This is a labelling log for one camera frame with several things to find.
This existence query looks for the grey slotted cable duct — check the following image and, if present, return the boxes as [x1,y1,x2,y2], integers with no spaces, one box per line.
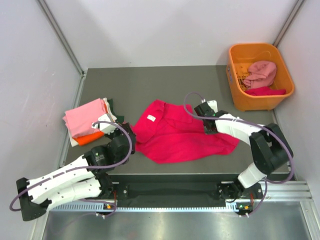
[51,201,239,213]

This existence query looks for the magenta shirt in basket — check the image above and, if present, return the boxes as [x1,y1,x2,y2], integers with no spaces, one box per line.
[244,86,287,96]

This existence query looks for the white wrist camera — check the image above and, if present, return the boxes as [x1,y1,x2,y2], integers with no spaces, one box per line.
[201,99,218,113]
[91,113,118,135]

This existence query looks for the magenta t-shirt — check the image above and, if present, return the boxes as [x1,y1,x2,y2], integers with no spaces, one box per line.
[132,99,239,164]

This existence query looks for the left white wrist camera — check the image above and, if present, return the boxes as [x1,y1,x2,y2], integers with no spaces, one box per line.
[91,113,118,135]

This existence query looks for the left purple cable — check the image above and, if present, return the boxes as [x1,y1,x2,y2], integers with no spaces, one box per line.
[9,121,133,218]

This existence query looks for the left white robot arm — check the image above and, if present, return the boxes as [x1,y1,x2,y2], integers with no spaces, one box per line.
[14,122,136,222]

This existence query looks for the folded light pink t-shirt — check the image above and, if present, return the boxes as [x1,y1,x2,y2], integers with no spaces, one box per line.
[62,98,107,138]

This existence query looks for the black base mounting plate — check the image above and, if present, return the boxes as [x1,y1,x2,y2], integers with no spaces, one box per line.
[100,174,263,208]

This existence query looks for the orange plastic basket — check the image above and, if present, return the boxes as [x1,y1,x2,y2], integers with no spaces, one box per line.
[226,43,295,111]

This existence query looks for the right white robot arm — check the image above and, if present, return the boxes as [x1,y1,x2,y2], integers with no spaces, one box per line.
[194,101,294,199]

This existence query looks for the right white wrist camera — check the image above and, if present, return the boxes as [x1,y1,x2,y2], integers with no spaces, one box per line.
[201,99,218,113]

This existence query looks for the dusty pink shirt in basket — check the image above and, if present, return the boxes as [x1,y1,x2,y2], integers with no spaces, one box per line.
[242,60,277,89]

